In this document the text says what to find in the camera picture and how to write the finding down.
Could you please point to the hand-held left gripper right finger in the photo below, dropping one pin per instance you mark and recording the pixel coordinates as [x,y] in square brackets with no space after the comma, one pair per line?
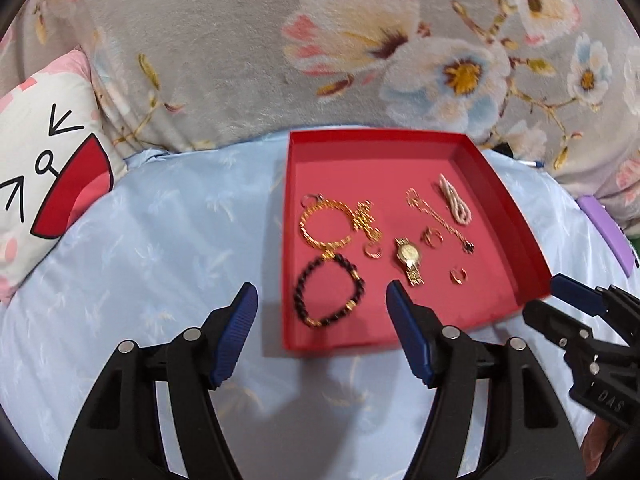
[407,330]

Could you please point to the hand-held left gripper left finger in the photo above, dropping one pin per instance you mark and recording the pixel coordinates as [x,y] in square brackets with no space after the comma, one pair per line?
[235,330]

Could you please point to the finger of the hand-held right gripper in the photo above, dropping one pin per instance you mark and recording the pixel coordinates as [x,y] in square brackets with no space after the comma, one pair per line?
[575,292]
[552,322]

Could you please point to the gold wrist watch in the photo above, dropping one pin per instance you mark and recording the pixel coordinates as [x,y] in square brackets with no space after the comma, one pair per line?
[407,255]

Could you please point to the red cardboard box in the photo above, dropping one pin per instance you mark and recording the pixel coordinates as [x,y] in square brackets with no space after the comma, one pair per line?
[400,170]

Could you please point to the person's right hand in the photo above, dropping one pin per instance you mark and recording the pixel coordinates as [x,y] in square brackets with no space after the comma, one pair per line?
[605,452]

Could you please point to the purple object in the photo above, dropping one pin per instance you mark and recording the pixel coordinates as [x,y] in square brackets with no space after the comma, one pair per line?
[605,225]

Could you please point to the light blue palm-print sheet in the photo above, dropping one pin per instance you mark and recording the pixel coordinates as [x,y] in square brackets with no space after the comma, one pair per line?
[150,260]

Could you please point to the blue pen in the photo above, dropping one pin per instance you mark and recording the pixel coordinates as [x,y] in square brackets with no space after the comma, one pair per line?
[535,163]

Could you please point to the grey floral blanket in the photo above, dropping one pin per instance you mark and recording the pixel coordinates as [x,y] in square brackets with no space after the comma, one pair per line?
[225,60]

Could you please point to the cat face pillow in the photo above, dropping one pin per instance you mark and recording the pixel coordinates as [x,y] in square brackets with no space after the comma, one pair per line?
[50,110]

